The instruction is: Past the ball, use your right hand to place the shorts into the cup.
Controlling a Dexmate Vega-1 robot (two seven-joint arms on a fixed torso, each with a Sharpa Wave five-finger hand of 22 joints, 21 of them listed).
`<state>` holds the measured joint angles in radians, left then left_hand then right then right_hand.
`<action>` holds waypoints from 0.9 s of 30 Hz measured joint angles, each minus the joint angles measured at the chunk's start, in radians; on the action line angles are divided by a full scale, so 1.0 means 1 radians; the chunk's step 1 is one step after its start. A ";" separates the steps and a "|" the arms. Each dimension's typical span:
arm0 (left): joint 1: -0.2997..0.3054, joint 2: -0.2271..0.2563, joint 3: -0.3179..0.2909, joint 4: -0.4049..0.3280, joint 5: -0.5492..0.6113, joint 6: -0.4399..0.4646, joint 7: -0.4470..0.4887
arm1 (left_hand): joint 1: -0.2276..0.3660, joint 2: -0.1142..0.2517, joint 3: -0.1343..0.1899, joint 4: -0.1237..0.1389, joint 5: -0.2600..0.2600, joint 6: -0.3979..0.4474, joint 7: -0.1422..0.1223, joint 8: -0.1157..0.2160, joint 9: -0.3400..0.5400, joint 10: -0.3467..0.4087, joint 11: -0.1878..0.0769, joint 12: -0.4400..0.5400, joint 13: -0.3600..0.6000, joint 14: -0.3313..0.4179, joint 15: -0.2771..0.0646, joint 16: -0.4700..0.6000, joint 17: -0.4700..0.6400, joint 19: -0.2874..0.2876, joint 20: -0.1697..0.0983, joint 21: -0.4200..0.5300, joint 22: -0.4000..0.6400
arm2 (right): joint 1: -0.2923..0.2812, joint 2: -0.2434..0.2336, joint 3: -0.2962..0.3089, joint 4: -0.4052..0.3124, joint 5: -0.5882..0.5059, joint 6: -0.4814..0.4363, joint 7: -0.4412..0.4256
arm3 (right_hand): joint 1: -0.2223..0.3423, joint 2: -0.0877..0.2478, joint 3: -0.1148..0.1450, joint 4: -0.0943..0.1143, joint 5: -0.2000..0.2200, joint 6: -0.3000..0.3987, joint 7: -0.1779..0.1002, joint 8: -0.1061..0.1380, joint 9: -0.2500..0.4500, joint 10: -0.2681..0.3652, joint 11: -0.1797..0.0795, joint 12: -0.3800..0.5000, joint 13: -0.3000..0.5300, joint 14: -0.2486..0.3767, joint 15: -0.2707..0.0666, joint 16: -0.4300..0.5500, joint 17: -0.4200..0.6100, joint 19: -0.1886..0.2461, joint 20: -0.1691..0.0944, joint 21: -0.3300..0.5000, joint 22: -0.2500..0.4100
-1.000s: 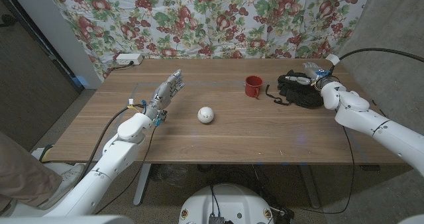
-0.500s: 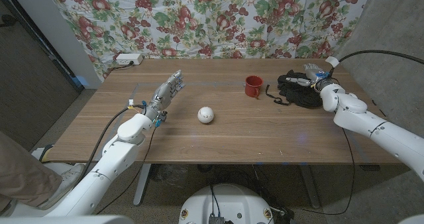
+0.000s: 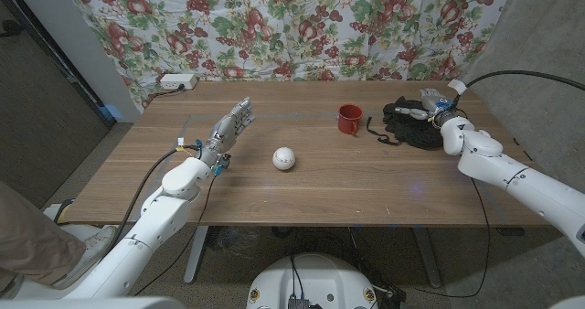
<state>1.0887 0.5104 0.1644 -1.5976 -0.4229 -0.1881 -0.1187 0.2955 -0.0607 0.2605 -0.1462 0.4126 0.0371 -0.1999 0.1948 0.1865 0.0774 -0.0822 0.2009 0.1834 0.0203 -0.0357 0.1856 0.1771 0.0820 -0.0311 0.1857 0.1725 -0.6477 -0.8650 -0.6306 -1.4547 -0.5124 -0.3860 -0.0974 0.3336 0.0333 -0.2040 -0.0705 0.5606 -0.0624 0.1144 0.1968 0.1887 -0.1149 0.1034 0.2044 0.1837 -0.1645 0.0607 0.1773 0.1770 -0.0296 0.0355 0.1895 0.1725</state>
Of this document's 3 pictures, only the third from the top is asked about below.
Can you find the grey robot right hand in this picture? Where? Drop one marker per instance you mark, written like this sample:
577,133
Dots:
439,108

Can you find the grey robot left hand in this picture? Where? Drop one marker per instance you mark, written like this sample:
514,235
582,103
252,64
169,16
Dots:
224,133

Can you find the black shorts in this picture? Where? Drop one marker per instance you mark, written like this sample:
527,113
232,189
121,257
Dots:
409,128

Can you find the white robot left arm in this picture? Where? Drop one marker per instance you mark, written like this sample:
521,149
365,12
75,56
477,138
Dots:
155,217

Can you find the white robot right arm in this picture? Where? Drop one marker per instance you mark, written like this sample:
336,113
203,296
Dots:
503,167

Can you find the white baseball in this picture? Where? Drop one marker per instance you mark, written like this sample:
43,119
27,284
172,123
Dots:
283,158

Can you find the white power strip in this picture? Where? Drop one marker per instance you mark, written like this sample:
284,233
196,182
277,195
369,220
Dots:
178,81

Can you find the red mug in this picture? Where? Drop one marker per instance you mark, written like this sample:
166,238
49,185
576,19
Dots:
349,121

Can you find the grey table leg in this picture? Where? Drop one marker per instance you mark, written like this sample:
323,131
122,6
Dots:
196,254
428,254

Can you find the floral fruit print backdrop cloth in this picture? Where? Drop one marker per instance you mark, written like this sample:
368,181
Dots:
292,25

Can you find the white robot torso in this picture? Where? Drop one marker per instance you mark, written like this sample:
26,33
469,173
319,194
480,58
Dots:
315,281

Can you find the white sneaker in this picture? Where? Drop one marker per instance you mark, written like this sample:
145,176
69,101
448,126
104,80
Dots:
89,249

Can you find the black object with yellow edge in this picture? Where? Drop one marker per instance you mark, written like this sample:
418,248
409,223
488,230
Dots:
61,210

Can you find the person's leg in tan trousers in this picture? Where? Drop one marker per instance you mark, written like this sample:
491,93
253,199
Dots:
32,240

